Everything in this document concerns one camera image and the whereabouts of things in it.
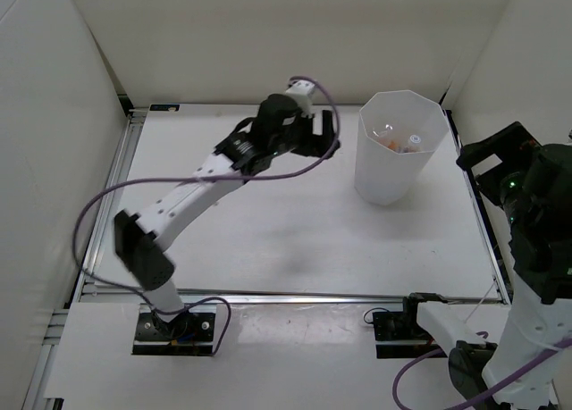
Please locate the small blue white sticker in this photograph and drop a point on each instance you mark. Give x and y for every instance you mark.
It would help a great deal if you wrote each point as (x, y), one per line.
(164, 108)

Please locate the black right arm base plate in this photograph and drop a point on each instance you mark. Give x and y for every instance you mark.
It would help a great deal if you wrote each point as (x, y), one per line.
(397, 333)

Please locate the white plastic bin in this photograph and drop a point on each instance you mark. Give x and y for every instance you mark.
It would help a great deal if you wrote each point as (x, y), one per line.
(398, 132)

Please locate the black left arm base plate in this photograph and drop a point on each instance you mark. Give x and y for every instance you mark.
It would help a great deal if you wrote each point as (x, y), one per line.
(194, 336)

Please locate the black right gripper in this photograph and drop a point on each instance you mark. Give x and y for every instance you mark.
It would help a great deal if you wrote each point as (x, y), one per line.
(513, 145)

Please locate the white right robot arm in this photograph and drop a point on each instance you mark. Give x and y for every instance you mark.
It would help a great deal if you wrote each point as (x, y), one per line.
(515, 372)

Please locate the clear plastic bottle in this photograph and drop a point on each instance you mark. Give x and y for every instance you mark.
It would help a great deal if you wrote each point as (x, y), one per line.
(385, 131)

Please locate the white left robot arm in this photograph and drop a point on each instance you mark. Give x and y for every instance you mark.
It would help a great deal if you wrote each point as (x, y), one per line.
(142, 239)

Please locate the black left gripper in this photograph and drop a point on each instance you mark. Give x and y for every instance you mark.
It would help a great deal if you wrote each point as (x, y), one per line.
(314, 144)

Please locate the small blue label bottle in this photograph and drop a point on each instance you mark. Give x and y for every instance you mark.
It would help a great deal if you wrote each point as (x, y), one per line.
(414, 144)

